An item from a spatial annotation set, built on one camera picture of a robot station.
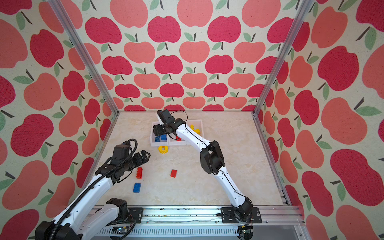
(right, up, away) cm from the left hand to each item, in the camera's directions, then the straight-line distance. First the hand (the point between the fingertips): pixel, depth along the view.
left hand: (147, 157), depth 83 cm
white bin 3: (+30, +19, +25) cm, 43 cm away
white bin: (-1, +7, +15) cm, 17 cm away
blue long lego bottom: (-5, -17, -1) cm, 18 cm away
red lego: (+16, +9, +18) cm, 26 cm away
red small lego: (+14, -11, +5) cm, 19 cm away
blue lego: (+5, +10, +20) cm, 23 cm away
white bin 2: (+13, +7, +16) cm, 22 cm away
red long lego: (-6, -10, +4) cm, 12 cm away
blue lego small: (+1, +8, +19) cm, 21 cm away
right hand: (+5, +16, +11) cm, 20 cm away
